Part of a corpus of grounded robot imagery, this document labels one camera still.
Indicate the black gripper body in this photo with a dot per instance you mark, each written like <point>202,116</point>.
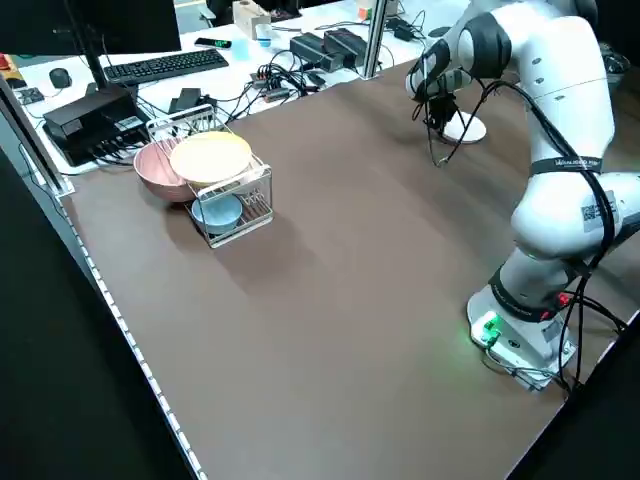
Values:
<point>442,107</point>

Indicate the pink plate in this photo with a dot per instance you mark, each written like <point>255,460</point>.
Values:
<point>472,131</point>

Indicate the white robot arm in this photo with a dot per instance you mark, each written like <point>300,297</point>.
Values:
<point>565,100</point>

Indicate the yellow plate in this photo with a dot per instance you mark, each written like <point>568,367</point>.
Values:
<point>210,157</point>

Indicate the small black power adapter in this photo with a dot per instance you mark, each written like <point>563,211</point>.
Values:
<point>404,29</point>
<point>185,99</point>

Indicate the large black power adapter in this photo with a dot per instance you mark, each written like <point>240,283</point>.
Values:
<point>345,45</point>
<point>310,47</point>

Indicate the small colourful box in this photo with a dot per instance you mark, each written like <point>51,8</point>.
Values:
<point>365,10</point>

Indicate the usb hub with plugs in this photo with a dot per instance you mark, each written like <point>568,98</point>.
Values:
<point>270,90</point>

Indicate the steel pot with glass lid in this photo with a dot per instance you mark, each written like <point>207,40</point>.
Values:
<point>616,60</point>

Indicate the white cup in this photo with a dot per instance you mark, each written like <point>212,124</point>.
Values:
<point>263,35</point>

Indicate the blue translucent cup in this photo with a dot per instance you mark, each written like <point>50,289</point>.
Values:
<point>240,49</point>

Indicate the wooden block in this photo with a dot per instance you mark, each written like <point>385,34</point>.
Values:
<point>247,17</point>

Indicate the black phone with green display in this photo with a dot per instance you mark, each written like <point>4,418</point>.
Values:
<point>215,43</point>

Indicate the blue bowl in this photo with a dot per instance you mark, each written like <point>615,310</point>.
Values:
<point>217,215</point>

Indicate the black keyboard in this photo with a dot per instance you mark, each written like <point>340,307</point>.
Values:
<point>165,65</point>

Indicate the large pink bowl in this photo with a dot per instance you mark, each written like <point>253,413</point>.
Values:
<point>155,175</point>

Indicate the black electronics box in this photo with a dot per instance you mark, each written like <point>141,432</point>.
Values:
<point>90,115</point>

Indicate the black computer monitor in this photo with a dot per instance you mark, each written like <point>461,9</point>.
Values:
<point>100,25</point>

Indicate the black computer mouse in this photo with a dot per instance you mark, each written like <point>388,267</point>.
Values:
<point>59,77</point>

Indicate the small black circuit board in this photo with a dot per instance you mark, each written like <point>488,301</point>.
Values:
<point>30,95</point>

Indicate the aluminium camera post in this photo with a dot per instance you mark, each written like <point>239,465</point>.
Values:
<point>375,40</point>

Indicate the aluminium frame rail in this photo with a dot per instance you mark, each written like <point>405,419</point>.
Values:
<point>50,170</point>

